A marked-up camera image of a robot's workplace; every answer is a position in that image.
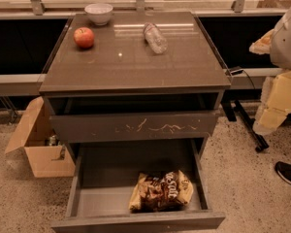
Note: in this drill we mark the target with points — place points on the brown chip bag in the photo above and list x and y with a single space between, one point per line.
155 194

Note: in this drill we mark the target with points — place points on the white ceramic bowl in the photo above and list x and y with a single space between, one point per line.
99 13

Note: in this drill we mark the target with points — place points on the open middle drawer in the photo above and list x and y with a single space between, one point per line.
106 174

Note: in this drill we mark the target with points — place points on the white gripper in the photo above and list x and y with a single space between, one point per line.
287 44

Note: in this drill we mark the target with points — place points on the red apple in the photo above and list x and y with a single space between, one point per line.
84 37

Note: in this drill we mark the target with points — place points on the clear plastic water bottle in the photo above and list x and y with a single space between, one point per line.
154 37

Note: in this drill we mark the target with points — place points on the closed top drawer front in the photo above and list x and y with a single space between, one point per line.
133 127

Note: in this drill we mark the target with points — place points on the cans inside cardboard box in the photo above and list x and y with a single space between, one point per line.
53 141

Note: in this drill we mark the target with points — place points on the black power adapter with cable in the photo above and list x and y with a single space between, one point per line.
238 70

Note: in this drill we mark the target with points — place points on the black wheeled stand base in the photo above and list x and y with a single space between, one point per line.
231 109

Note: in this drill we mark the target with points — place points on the open cardboard box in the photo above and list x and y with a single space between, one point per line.
30 135

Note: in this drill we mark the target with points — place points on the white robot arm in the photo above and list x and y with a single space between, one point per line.
280 53

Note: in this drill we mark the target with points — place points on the black sneaker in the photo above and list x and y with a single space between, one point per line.
284 171

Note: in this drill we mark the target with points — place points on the dark grey drawer cabinet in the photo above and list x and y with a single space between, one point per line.
121 74

